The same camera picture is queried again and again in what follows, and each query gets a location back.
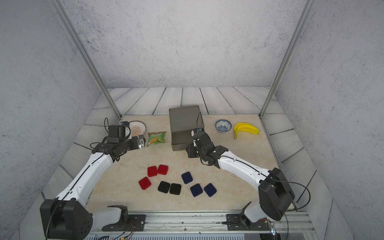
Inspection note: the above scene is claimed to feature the red brooch box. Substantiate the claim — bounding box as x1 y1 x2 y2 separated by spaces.
147 166 158 178
157 165 169 176
139 177 152 190

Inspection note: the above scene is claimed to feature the three-tier drawer cabinet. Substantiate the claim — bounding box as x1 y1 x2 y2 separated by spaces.
169 105 205 151

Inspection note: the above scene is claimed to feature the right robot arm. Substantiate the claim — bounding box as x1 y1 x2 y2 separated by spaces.
186 130 295 230

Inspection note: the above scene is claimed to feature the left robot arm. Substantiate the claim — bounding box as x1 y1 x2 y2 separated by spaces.
40 136 146 240

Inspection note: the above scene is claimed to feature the navy brooch box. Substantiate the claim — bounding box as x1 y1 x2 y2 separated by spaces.
190 184 203 197
204 183 217 197
182 172 193 184

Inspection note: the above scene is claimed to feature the black brooch box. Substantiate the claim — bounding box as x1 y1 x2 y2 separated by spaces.
169 183 182 195
158 181 171 194

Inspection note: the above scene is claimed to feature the round patterned plate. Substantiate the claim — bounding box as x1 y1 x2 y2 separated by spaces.
120 121 147 139

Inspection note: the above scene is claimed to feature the green snack bag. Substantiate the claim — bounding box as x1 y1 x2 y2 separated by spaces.
148 132 166 146

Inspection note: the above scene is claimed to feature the blue white porcelain bowl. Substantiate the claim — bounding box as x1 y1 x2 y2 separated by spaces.
215 119 233 133

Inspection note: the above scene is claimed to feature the yellow banana bunch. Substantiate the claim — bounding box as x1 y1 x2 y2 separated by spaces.
234 123 260 140

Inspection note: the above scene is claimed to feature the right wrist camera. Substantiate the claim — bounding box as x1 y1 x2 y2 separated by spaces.
191 129 202 137

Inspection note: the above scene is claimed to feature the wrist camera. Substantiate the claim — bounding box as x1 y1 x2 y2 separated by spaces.
107 125 131 144
191 129 202 137

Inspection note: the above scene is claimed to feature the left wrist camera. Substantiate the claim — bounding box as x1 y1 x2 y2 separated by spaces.
107 125 131 144

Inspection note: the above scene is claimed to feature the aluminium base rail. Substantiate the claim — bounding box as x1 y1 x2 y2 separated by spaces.
87 210 318 240

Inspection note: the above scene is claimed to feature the left frame post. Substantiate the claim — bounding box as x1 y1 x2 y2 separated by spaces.
49 0 122 119

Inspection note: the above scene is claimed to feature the frame post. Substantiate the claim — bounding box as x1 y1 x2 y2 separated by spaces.
259 0 316 119
49 0 122 119

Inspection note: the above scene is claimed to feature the right frame post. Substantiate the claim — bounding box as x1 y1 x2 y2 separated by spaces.
259 0 316 119

